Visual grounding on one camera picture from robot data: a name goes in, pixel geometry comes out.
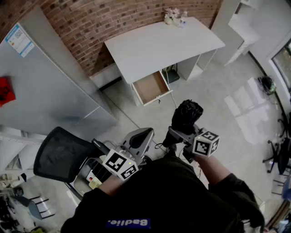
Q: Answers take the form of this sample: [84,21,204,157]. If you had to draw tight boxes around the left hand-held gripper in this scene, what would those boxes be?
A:
[102,127,155,182]

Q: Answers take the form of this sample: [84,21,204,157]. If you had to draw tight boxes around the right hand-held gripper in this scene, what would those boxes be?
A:
[168,126,221,163]

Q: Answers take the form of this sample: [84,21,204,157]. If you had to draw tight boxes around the black cloth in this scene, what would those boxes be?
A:
[162,99,204,148]

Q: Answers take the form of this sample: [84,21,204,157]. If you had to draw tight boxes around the wooden desk drawer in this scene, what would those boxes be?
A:
[131,70,173,106]

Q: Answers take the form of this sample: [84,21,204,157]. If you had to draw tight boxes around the person's left forearm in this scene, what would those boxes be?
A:
[100,174,130,197]

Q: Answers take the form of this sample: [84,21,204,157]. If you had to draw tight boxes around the person's right forearm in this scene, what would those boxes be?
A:
[194,154,233,189]

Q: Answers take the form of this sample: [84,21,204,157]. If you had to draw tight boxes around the white desk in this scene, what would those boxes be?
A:
[104,16,226,107]

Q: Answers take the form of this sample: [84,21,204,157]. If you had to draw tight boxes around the person's black shoe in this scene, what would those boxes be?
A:
[167,143,178,157]

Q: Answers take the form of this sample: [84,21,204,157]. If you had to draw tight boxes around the grey machine with red button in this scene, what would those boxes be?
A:
[74,156,110,197]

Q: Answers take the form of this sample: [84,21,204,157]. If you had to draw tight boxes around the person's black shirt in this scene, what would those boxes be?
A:
[60,154,266,233]

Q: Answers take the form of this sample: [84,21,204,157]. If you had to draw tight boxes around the black router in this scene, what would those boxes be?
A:
[166,65,181,84]

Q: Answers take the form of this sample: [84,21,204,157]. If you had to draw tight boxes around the white low box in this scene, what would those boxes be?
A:
[89,62,122,90]

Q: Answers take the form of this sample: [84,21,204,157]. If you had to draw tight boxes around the black mesh office chair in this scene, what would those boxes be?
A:
[33,126,112,184]

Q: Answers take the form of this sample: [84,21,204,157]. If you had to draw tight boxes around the black swivel chair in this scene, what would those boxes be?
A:
[262,136,291,176]

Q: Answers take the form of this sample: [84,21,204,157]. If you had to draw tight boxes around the grey refrigerator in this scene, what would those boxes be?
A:
[0,6,118,137]

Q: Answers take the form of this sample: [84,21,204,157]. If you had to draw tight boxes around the white shelf unit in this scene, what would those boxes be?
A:
[210,0,260,66]

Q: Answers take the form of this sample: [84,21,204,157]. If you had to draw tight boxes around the clear plastic water bottle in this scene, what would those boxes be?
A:
[179,10,188,28]

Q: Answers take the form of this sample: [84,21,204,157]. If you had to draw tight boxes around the white metal rack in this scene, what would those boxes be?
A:
[0,124,47,176]

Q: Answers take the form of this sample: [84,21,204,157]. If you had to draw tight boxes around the white vase with flowers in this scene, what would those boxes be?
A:
[164,7,181,25]

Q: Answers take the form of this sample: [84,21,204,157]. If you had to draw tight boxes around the window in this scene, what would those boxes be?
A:
[268,37,291,91]

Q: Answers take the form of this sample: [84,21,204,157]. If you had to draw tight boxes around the grey chair with black legs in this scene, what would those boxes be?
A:
[13,195,56,221]

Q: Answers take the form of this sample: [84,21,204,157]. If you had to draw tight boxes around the red paper decoration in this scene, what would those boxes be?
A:
[0,76,17,107]

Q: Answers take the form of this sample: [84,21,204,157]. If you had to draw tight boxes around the cluttered black equipment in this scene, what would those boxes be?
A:
[0,174,26,233]

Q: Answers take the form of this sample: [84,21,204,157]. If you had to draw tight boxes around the blue white label sticker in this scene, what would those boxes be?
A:
[5,23,35,58]

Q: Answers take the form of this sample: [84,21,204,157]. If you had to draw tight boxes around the white cable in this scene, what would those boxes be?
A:
[163,69,178,109]

